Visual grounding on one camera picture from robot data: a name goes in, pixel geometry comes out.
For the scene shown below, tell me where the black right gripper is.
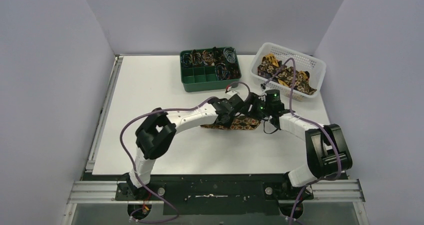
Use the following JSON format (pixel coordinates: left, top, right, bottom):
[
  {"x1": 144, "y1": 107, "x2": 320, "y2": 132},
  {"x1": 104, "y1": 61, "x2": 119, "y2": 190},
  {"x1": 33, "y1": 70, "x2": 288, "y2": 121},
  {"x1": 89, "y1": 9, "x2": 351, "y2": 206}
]
[{"x1": 238, "y1": 92, "x2": 272, "y2": 121}]

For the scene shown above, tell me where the orange green patterned tie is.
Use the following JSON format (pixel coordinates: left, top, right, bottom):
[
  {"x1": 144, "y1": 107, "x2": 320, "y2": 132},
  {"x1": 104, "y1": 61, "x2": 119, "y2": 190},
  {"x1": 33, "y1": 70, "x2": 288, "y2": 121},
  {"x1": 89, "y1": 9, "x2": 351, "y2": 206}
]
[{"x1": 200, "y1": 115, "x2": 261, "y2": 131}]

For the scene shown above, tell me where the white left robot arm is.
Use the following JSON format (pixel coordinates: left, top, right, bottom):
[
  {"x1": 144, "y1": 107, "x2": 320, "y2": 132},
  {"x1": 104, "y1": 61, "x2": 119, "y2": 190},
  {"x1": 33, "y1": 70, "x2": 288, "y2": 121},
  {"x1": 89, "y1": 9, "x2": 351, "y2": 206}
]
[{"x1": 127, "y1": 94, "x2": 246, "y2": 200}]

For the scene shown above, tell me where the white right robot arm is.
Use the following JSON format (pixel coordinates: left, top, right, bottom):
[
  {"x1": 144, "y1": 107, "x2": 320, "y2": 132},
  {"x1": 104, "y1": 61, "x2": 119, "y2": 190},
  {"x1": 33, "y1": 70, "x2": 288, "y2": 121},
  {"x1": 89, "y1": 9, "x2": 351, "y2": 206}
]
[{"x1": 242, "y1": 89, "x2": 353, "y2": 188}]

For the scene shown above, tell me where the pile of patterned ties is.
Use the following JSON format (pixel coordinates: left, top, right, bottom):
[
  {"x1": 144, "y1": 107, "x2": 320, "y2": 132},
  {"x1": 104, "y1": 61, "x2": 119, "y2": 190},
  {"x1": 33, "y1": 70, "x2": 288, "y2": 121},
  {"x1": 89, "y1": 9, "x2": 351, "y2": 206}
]
[{"x1": 257, "y1": 53, "x2": 317, "y2": 95}]

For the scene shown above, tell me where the rolled blue red tie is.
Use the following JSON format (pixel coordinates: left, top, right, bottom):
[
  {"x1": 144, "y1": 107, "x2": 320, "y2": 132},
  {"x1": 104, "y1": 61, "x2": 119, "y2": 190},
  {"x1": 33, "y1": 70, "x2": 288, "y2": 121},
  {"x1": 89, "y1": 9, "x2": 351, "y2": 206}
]
[{"x1": 215, "y1": 63, "x2": 230, "y2": 81}]

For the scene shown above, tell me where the rolled dark red tie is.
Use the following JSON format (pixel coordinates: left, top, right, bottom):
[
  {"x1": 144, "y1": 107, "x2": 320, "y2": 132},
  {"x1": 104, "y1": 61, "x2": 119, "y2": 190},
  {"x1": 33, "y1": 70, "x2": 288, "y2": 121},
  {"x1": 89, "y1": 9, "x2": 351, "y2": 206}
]
[{"x1": 227, "y1": 63, "x2": 241, "y2": 80}]

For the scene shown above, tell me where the green divided organizer tray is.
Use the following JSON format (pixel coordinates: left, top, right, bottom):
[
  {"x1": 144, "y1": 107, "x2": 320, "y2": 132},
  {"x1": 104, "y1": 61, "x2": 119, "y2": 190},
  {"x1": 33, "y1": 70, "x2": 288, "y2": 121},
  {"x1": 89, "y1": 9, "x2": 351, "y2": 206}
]
[{"x1": 179, "y1": 47, "x2": 242, "y2": 93}]

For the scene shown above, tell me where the white plastic mesh basket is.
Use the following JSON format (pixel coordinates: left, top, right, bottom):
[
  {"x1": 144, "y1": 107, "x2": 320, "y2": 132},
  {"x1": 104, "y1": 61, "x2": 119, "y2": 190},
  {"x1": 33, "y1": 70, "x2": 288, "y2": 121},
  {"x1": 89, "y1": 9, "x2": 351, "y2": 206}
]
[{"x1": 250, "y1": 42, "x2": 327, "y2": 102}]

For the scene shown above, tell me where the rolled dark patterned tie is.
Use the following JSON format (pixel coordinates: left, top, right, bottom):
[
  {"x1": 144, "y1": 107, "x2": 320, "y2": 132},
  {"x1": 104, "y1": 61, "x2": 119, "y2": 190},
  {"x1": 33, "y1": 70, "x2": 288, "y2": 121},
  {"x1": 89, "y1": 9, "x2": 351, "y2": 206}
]
[{"x1": 212, "y1": 47, "x2": 225, "y2": 64}]

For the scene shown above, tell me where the rolled tan patterned tie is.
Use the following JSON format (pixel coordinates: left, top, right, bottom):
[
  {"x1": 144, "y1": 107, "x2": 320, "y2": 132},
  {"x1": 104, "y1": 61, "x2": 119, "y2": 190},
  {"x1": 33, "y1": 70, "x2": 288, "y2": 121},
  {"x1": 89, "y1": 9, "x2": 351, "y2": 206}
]
[{"x1": 202, "y1": 49, "x2": 215, "y2": 67}]

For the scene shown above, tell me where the rolled light blue tie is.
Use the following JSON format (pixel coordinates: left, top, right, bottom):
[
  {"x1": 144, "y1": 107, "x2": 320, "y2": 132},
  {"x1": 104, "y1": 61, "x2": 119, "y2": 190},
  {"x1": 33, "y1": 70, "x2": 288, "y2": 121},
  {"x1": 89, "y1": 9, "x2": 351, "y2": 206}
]
[{"x1": 223, "y1": 46, "x2": 237, "y2": 64}]

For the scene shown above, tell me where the rolled brown patterned tie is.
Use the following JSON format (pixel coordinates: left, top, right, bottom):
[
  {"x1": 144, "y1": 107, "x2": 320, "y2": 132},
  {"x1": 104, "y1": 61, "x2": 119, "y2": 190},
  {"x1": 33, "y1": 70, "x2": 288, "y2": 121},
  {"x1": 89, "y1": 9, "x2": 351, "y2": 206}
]
[{"x1": 191, "y1": 49, "x2": 203, "y2": 67}]

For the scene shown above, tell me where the rolled blue striped tie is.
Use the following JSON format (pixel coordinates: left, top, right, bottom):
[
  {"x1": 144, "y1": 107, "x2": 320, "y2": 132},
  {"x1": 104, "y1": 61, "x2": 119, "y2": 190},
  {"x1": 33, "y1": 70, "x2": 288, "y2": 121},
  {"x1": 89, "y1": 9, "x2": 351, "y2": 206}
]
[{"x1": 180, "y1": 52, "x2": 193, "y2": 69}]

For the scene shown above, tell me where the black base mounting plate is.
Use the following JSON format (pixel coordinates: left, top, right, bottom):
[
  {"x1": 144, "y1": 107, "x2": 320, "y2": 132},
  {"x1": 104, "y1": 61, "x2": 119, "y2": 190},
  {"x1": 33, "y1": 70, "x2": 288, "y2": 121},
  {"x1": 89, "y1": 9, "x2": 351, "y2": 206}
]
[{"x1": 112, "y1": 173, "x2": 314, "y2": 218}]

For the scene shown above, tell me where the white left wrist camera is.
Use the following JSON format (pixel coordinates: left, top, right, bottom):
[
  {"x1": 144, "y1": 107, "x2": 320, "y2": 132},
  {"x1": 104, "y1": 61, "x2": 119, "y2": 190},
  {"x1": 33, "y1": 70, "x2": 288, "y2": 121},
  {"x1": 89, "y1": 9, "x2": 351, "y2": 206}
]
[{"x1": 225, "y1": 89, "x2": 240, "y2": 99}]

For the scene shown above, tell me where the aluminium frame rail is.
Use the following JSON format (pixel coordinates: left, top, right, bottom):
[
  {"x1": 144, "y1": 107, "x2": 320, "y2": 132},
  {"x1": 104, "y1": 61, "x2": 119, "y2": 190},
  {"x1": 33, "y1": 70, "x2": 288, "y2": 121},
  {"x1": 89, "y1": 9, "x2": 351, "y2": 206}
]
[{"x1": 61, "y1": 54, "x2": 123, "y2": 225}]

